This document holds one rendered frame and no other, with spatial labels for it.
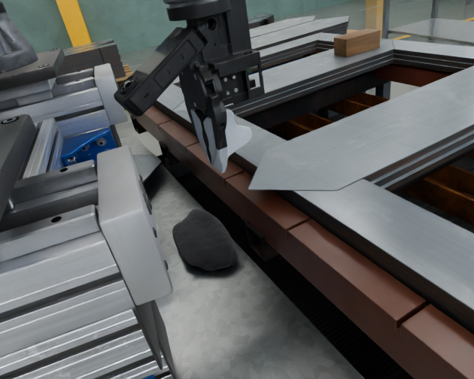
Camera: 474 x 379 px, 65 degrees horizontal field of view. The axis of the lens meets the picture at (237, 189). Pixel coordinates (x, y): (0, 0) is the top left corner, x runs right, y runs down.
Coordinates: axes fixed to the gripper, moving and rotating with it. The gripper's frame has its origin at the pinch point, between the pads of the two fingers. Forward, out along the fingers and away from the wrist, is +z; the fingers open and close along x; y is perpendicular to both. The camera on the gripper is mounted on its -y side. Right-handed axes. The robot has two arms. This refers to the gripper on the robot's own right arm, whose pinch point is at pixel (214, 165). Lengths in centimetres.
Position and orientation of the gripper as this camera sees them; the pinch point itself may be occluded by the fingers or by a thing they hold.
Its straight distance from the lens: 51.1
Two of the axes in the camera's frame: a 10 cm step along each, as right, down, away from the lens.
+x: -5.0, -3.8, 7.8
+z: 1.6, 8.4, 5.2
